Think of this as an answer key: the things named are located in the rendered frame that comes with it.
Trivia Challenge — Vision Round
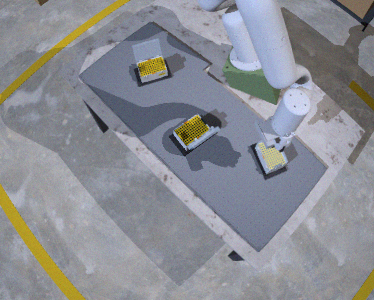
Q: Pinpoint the black holder plate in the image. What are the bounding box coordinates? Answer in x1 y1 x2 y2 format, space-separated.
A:
134 60 172 87
251 143 287 180
169 133 195 156

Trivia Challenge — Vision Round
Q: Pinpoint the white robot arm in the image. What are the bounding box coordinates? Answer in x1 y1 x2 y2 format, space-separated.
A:
197 0 313 149

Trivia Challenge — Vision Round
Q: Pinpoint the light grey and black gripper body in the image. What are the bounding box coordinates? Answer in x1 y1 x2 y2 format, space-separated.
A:
274 134 294 151

